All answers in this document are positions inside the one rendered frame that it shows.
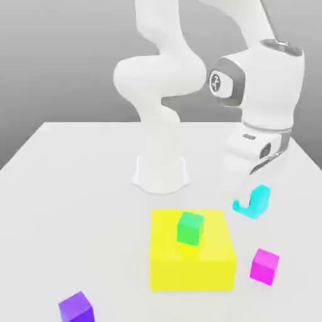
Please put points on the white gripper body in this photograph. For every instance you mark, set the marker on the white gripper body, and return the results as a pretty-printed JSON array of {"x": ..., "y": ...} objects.
[{"x": 239, "y": 168}]

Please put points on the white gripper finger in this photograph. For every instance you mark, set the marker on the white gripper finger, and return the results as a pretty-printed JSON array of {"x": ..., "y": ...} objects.
[{"x": 244, "y": 198}]

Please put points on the small cyan cube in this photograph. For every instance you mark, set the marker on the small cyan cube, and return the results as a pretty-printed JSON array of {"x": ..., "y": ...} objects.
[{"x": 260, "y": 201}]

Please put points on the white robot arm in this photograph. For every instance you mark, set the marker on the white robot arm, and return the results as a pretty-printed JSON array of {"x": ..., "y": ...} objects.
[{"x": 161, "y": 75}]

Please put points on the small green cube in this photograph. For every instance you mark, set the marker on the small green cube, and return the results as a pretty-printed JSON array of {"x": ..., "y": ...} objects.
[{"x": 190, "y": 230}]

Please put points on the small magenta cube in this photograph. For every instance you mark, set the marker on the small magenta cube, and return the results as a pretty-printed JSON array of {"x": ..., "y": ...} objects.
[{"x": 264, "y": 268}]

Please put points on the small purple cube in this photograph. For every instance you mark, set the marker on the small purple cube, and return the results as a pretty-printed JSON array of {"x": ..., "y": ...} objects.
[{"x": 75, "y": 308}]

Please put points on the large yellow box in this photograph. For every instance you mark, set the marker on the large yellow box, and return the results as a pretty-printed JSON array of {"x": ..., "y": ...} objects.
[{"x": 191, "y": 271}]

